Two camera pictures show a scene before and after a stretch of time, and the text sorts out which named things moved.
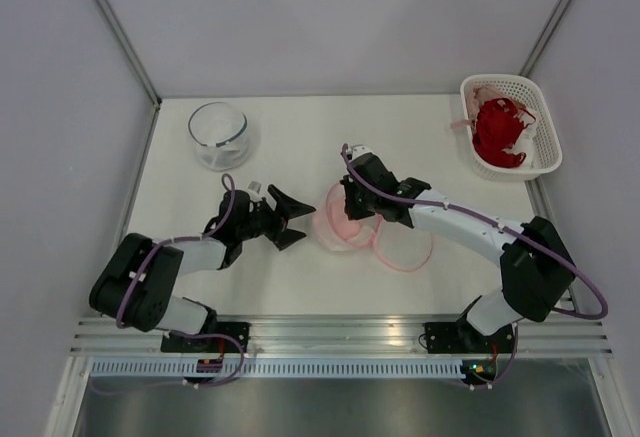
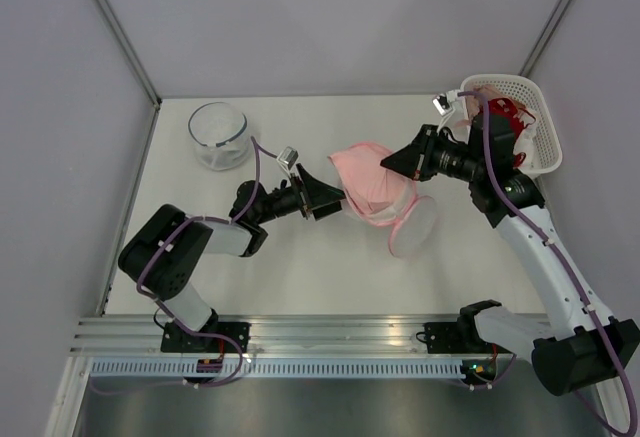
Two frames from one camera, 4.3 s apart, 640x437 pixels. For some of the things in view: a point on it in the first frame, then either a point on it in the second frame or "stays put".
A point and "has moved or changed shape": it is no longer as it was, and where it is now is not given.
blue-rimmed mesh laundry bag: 220,134 stays put
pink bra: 345,228 has moved or changed shape
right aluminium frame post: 557,15 stays put
